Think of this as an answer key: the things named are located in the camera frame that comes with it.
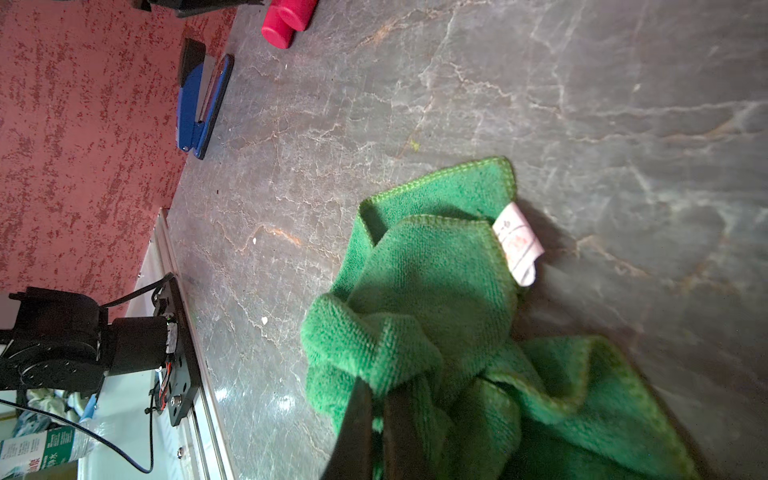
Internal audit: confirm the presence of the red pink tube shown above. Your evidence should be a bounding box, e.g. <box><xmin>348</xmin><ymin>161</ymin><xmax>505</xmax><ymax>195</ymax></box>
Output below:
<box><xmin>277</xmin><ymin>0</ymin><xmax>318</xmax><ymax>31</ymax></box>

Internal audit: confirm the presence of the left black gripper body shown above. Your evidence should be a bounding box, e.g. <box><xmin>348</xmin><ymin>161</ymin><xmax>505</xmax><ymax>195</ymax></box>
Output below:
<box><xmin>131</xmin><ymin>0</ymin><xmax>264</xmax><ymax>18</ymax></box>

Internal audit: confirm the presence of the aluminium front rail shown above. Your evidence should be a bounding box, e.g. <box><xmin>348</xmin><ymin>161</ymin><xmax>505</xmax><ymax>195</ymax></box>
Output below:
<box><xmin>128</xmin><ymin>209</ymin><xmax>237</xmax><ymax>479</ymax></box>

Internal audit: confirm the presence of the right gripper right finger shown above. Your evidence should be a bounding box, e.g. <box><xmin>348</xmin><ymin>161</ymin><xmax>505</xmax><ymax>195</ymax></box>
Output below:
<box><xmin>382</xmin><ymin>389</ymin><xmax>434</xmax><ymax>480</ymax></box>

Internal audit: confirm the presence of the green microfiber cloth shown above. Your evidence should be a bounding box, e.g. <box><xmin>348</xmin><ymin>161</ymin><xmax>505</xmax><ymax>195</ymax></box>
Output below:
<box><xmin>301</xmin><ymin>157</ymin><xmax>699</xmax><ymax>479</ymax></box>

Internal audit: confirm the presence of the dark red tube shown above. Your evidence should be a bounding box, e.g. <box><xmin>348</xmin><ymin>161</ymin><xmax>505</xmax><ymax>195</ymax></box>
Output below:
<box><xmin>261</xmin><ymin>0</ymin><xmax>295</xmax><ymax>49</ymax></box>

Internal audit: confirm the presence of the blue stapler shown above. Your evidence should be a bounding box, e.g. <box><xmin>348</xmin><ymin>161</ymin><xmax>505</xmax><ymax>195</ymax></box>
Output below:
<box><xmin>176</xmin><ymin>38</ymin><xmax>235</xmax><ymax>160</ymax></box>

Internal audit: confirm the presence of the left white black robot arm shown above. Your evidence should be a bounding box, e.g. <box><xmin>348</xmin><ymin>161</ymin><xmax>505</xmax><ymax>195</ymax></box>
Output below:
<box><xmin>1</xmin><ymin>1</ymin><xmax>236</xmax><ymax>392</ymax></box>

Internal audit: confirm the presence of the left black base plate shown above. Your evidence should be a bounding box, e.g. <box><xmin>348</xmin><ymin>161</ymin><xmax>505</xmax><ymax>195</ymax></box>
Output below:
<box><xmin>152</xmin><ymin>274</ymin><xmax>202</xmax><ymax>427</ymax></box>

